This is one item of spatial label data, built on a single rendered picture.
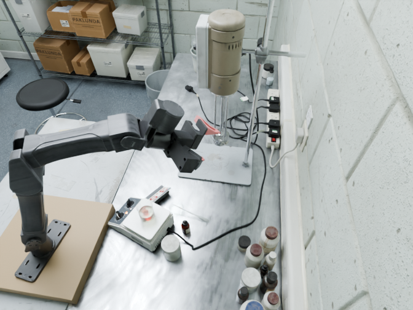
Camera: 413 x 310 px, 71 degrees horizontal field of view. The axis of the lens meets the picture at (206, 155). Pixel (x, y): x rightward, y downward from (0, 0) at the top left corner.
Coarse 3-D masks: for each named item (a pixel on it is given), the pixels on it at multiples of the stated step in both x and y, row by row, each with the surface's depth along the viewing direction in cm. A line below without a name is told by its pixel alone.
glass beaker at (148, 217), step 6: (150, 198) 93; (138, 204) 92; (144, 204) 94; (150, 204) 94; (138, 210) 89; (150, 210) 90; (144, 216) 91; (150, 216) 92; (144, 222) 94; (150, 222) 94
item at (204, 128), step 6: (198, 120) 76; (198, 126) 76; (204, 126) 74; (210, 126) 79; (204, 132) 74; (210, 132) 75; (216, 132) 78; (198, 138) 74; (192, 144) 74; (198, 144) 75
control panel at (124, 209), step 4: (132, 200) 106; (136, 200) 104; (124, 204) 106; (120, 208) 105; (124, 208) 104; (128, 208) 102; (132, 208) 101; (120, 212) 102; (124, 212) 101; (128, 212) 100; (124, 216) 100; (112, 220) 101; (116, 220) 100; (120, 220) 98
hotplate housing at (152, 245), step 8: (112, 224) 100; (120, 224) 97; (168, 224) 99; (120, 232) 100; (128, 232) 95; (160, 232) 95; (136, 240) 97; (144, 240) 93; (152, 240) 93; (160, 240) 98; (152, 248) 95
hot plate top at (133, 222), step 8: (160, 208) 98; (128, 216) 96; (136, 216) 96; (160, 216) 96; (168, 216) 97; (128, 224) 94; (136, 224) 94; (144, 224) 94; (152, 224) 94; (160, 224) 94; (136, 232) 92; (144, 232) 92; (152, 232) 92
